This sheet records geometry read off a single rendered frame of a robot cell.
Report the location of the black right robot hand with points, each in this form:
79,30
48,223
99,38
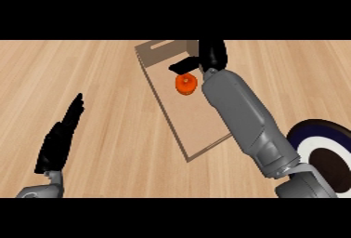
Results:
213,55

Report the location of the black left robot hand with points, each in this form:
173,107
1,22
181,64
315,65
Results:
60,139

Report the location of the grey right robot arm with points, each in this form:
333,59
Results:
251,124

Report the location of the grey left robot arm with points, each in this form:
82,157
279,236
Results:
43,187

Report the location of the orange squash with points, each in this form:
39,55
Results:
186,83

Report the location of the brown cardboard box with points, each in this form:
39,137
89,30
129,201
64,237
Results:
189,108

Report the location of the blue white brown plate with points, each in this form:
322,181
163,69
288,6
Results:
327,155

